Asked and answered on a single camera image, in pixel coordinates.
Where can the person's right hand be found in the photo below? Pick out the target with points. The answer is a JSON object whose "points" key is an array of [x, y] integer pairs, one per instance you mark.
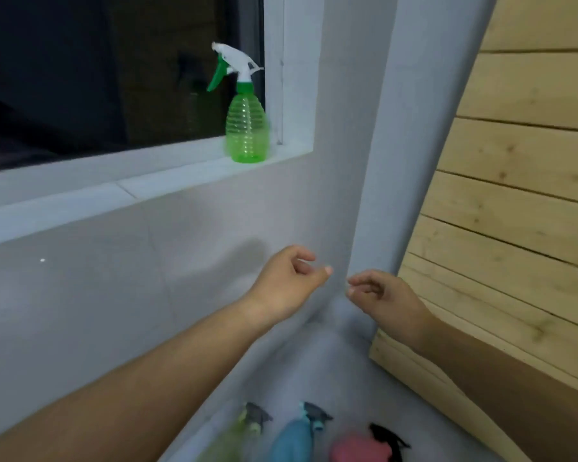
{"points": [[397, 307]]}

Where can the person's left hand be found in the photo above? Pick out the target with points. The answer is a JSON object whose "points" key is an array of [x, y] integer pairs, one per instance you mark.
{"points": [[278, 292]]}

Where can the person's right thumb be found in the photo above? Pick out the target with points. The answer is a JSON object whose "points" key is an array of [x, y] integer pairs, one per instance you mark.
{"points": [[359, 297]]}

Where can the person's left thumb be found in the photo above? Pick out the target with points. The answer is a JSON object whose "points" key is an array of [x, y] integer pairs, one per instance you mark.
{"points": [[318, 279]]}

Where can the person's right forearm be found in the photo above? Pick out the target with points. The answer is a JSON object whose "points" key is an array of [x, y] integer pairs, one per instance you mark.
{"points": [[505, 394]]}

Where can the person's left forearm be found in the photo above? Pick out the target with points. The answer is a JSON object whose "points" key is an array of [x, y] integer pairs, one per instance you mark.
{"points": [[125, 399]]}

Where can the pink spray bottle black trigger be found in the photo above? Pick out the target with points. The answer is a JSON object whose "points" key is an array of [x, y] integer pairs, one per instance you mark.
{"points": [[366, 447]]}

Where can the blue spray bottle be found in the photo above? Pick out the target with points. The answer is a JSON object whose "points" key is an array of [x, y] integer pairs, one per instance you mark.
{"points": [[296, 437]]}

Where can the green spray bottle white trigger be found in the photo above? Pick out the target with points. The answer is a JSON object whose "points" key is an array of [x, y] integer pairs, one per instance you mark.
{"points": [[246, 125]]}

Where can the wooden slatted panel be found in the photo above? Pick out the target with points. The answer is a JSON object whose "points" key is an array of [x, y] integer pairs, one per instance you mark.
{"points": [[515, 211]]}

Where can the yellow-green spray bottle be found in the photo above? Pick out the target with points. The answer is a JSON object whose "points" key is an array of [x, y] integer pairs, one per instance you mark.
{"points": [[236, 440]]}

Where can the dark window pane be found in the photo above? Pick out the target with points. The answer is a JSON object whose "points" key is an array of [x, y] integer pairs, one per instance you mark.
{"points": [[101, 67]]}

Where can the white window frame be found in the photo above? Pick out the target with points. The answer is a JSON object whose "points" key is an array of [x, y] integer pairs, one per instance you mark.
{"points": [[173, 173]]}

